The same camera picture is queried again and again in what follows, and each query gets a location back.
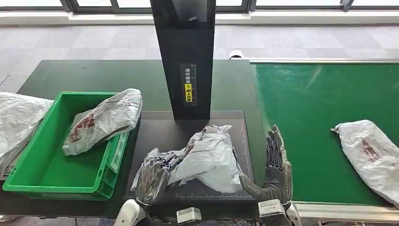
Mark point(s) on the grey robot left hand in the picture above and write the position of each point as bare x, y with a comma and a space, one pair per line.
152, 181

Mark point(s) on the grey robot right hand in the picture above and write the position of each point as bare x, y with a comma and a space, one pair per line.
279, 177

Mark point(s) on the grey plastic parcel bag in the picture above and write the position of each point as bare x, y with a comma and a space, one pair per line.
212, 159

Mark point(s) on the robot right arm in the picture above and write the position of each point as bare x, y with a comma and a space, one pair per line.
294, 215

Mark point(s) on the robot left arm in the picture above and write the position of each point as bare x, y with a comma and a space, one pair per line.
128, 215

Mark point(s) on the black weighing platform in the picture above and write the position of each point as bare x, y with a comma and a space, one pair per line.
156, 134

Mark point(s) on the green conveyor belt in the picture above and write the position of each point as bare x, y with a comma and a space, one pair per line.
305, 124

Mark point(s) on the grey parcel bag red print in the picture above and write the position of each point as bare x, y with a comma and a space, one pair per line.
106, 121
371, 156

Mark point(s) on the green plastic crate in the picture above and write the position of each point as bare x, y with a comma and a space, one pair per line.
62, 174

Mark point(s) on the black yellow warning label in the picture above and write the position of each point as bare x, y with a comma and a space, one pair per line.
188, 85

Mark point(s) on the white crumpled parcel bag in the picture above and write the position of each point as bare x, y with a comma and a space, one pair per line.
18, 124

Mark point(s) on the white window sill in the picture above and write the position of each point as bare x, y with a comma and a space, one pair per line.
280, 18

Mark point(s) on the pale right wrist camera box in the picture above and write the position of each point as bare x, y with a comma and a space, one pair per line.
271, 213

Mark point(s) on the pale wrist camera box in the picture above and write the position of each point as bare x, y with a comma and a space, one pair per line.
271, 213
188, 215

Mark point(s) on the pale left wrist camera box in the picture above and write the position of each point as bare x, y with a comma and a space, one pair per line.
188, 215

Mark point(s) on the silver conveyor frame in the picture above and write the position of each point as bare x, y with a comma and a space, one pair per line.
346, 212

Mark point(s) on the black scanner post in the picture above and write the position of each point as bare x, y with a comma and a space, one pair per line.
184, 40

